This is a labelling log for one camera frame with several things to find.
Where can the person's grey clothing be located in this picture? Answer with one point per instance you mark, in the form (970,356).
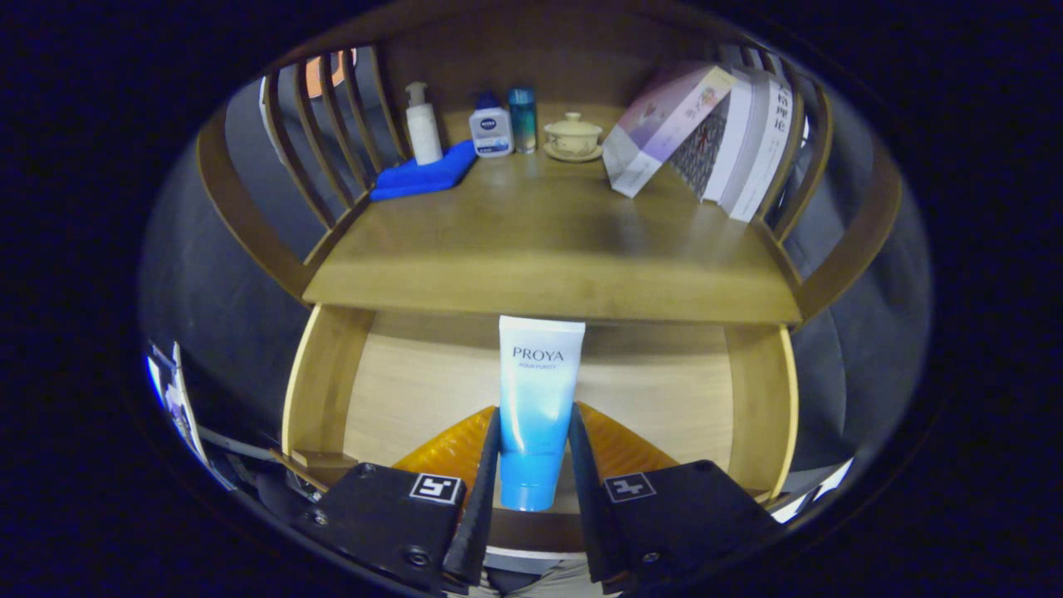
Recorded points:
(540,581)

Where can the wooden countertop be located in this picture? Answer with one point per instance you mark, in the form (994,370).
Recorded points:
(540,241)

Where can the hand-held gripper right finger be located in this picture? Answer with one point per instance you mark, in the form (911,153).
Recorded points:
(585,507)

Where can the wooden cabinet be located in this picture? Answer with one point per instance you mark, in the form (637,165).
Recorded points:
(249,224)

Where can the teal cylindrical bottle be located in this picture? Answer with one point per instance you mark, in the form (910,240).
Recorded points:
(522,120)

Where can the white book with black lettering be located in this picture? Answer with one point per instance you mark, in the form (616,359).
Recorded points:
(764,141)

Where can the purple and white book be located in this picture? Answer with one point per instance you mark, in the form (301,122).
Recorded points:
(664,124)

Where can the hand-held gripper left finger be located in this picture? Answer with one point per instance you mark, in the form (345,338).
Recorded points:
(482,507)

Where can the blue and white cream tube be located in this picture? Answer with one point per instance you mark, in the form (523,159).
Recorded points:
(536,399)

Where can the beige lidded teacup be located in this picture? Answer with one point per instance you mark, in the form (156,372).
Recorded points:
(573,137)

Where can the dark patterned book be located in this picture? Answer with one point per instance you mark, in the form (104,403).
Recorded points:
(702,149)

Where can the wooden drawer with black knob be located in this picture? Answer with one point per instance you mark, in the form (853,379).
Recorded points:
(415,390)

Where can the white pump bottle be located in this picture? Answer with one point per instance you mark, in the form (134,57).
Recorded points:
(425,133)

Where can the blue folded cloth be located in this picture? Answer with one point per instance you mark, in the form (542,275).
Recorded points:
(415,176)

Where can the white bottle with blue cap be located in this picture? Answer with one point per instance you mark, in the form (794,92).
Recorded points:
(492,133)

